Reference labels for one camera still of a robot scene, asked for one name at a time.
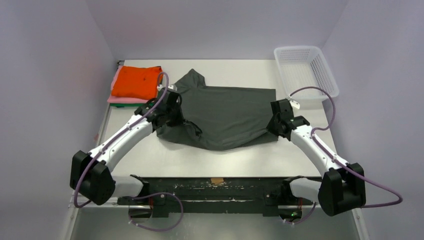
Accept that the folded pink t-shirt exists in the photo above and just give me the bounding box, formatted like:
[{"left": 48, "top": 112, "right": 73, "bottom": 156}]
[{"left": 106, "top": 67, "right": 150, "bottom": 105}]

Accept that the brown tape piece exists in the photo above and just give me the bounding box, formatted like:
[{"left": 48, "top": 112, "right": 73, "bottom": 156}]
[{"left": 210, "top": 177, "right": 225, "bottom": 185}]

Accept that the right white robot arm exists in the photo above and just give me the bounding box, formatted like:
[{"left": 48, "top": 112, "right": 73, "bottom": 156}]
[{"left": 266, "top": 99, "right": 366, "bottom": 217}]

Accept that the folded green t-shirt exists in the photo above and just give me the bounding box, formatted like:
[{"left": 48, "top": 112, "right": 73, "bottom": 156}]
[{"left": 109, "top": 66, "right": 163, "bottom": 109}]

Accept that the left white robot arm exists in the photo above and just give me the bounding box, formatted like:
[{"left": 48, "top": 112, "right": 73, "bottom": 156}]
[{"left": 69, "top": 89, "right": 185, "bottom": 205}]

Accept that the dark grey t-shirt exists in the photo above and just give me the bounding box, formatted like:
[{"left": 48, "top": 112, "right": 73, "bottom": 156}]
[{"left": 156, "top": 69, "right": 278, "bottom": 151}]

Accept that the white plastic basket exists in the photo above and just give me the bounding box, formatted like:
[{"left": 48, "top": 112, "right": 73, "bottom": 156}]
[{"left": 273, "top": 45, "right": 340, "bottom": 98}]

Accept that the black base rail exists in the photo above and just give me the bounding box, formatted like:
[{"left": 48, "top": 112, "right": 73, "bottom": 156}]
[{"left": 117, "top": 177, "right": 313, "bottom": 221}]

